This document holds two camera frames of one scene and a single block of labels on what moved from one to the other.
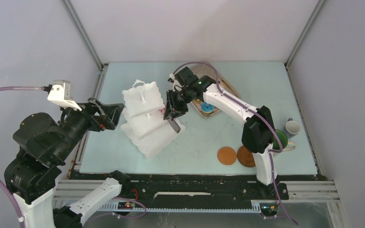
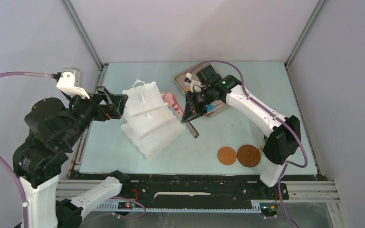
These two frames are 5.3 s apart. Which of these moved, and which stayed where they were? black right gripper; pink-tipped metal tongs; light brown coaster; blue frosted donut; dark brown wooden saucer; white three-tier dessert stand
Moved: black right gripper; pink-tipped metal tongs
Stayed: white three-tier dessert stand; dark brown wooden saucer; blue frosted donut; light brown coaster
